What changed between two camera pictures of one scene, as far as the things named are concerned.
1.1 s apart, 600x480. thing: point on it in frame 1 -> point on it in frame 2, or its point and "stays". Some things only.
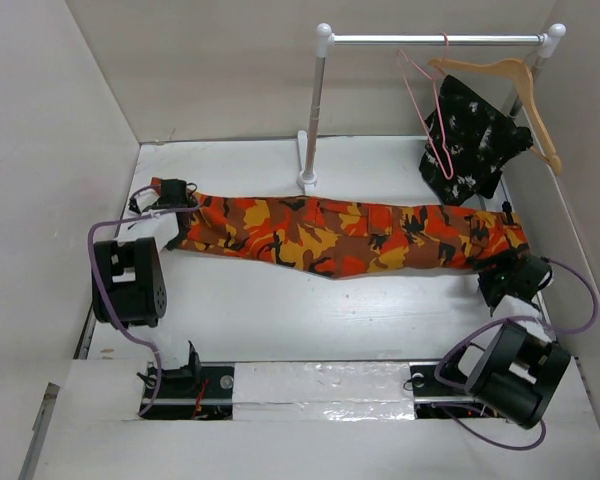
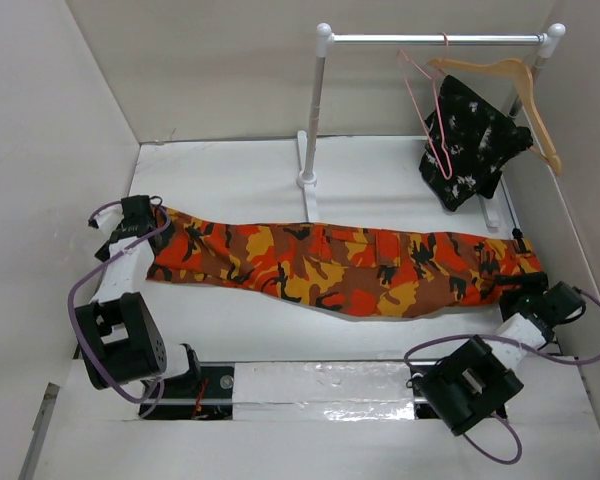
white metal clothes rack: x=548 y=40 stays
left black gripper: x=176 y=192 -> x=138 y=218
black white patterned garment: x=469 y=139 stays
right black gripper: x=484 y=276 stays
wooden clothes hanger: x=522 y=70 stays
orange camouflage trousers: x=339 y=237 -> x=334 y=269
